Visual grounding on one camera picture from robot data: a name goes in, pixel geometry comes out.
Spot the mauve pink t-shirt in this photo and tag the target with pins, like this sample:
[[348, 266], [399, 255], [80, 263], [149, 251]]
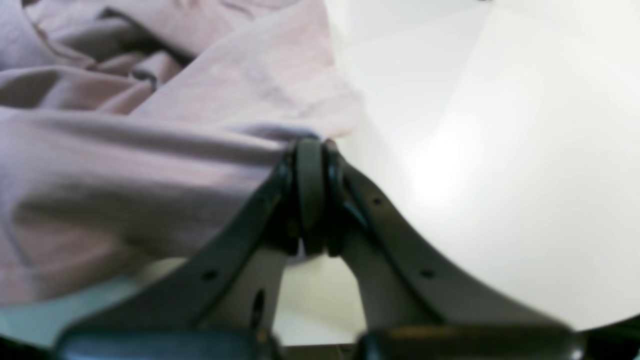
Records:
[[133, 130]]

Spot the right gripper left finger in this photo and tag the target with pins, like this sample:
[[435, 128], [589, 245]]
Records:
[[220, 304]]

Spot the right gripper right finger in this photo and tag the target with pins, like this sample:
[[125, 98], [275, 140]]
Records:
[[418, 304]]

